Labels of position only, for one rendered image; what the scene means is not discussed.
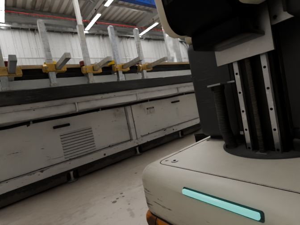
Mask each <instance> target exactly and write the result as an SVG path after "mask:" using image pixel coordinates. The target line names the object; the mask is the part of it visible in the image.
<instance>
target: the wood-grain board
mask: <svg viewBox="0 0 300 225"><path fill-rule="evenodd" d="M176 64H189V62H163V63H161V64H159V65H176ZM19 67H21V69H22V70H32V69H42V65H19ZM104 67H111V66H108V64H107V65H105V66H104ZM66 68H81V67H80V65H79V64H66Z"/></svg>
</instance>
